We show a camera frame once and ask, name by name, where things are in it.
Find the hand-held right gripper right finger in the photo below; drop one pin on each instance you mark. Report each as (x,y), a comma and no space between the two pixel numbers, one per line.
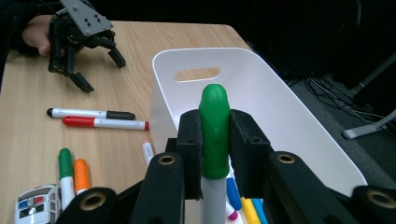
(249,149)

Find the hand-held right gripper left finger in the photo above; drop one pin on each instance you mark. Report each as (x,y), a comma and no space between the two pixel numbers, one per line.
(190,155)

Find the red marker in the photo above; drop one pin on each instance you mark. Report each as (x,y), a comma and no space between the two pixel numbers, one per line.
(77,121)

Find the black marker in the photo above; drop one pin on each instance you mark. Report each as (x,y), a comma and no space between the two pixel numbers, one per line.
(121,115)

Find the white plastic bin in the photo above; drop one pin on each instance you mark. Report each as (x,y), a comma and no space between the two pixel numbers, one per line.
(264,93)

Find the light blue marker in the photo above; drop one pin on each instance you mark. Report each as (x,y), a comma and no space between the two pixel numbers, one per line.
(260,211)

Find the magenta marker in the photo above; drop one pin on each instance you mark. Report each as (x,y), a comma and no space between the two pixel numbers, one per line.
(232,214)

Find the dark green marker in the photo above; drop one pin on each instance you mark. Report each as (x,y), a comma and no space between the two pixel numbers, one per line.
(65,161)

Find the orange marker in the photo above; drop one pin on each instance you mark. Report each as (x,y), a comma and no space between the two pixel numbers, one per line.
(81,174)

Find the white toy police car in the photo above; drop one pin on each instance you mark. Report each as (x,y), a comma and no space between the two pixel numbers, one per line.
(34,205)

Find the white metal stand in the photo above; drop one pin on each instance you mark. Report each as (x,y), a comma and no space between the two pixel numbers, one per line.
(367,129)

